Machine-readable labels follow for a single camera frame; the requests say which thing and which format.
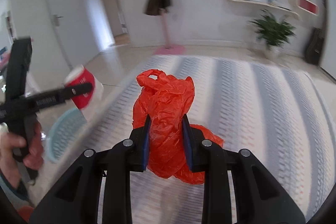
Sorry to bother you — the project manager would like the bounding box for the red white paper cup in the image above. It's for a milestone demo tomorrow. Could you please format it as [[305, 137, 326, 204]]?
[[64, 65, 104, 121]]

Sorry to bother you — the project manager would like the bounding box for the orange plastic bag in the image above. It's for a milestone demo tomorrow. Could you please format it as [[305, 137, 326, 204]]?
[[131, 69, 224, 185]]

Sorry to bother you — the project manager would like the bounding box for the grey green sleeve forearm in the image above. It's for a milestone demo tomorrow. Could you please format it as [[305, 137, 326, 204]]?
[[0, 172, 31, 210]]

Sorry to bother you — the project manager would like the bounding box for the left hand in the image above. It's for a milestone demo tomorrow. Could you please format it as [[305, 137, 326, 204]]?
[[0, 122, 45, 189]]

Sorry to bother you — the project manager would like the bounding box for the teal plastic basket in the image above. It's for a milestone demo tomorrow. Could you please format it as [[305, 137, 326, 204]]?
[[46, 108, 87, 163]]

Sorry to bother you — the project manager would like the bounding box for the white door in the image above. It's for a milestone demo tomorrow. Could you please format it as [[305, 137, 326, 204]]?
[[47, 0, 111, 68]]

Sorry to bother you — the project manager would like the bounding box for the striped woven rug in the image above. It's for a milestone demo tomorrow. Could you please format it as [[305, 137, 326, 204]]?
[[51, 55, 335, 223]]

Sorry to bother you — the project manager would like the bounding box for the pink coat rack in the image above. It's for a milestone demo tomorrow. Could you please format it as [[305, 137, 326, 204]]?
[[155, 8, 185, 55]]

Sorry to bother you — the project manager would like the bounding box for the brown hanging bag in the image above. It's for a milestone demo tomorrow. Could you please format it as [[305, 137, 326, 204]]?
[[145, 0, 159, 16]]

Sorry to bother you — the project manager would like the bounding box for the black guitar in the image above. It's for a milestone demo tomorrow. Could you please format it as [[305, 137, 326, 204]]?
[[303, 0, 328, 66]]

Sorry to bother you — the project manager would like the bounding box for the green potted plant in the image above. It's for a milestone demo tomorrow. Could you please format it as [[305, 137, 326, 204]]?
[[249, 10, 296, 61]]

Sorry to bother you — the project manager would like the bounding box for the white curved wall shelf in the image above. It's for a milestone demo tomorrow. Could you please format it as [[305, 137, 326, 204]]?
[[228, 0, 302, 21]]

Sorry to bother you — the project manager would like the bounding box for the red white wall box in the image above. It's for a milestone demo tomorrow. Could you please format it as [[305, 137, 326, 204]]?
[[291, 0, 319, 16]]

